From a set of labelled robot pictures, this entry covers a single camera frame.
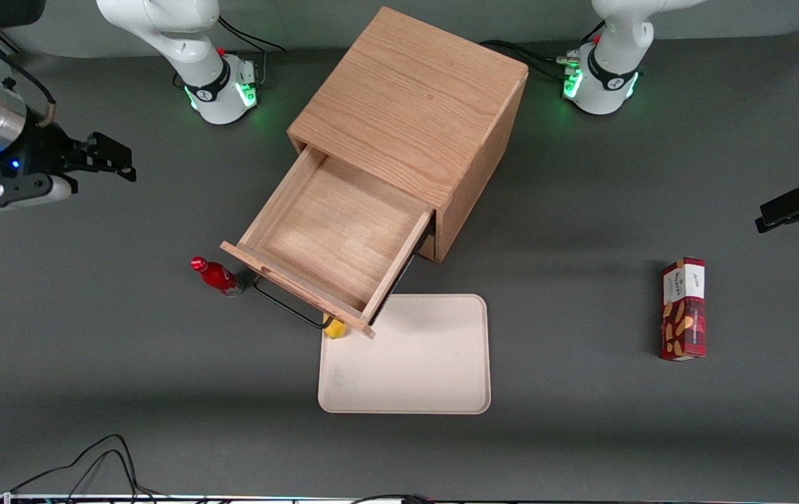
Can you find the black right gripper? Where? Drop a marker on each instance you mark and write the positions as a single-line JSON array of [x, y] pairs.
[[42, 152]]

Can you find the wooden drawer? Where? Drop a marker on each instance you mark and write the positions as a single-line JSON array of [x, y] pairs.
[[336, 224], [428, 246]]

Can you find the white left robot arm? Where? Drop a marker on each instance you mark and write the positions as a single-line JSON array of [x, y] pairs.
[[613, 63]]

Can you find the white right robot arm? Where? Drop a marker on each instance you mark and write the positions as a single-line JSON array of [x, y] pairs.
[[185, 49]]

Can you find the wooden drawer cabinet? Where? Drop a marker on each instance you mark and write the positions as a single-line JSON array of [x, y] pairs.
[[417, 98]]

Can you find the red cookie box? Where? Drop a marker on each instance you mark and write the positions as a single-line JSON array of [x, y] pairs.
[[683, 311]]

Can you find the red bottle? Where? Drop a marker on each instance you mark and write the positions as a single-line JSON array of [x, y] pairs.
[[217, 276]]

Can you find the yellow lemon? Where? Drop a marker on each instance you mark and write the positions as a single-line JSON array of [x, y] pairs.
[[334, 330]]

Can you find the cream plastic tray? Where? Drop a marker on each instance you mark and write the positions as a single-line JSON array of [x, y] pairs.
[[413, 357]]

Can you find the aluminium frame rail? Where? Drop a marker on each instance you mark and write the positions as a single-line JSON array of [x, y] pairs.
[[7, 43]]

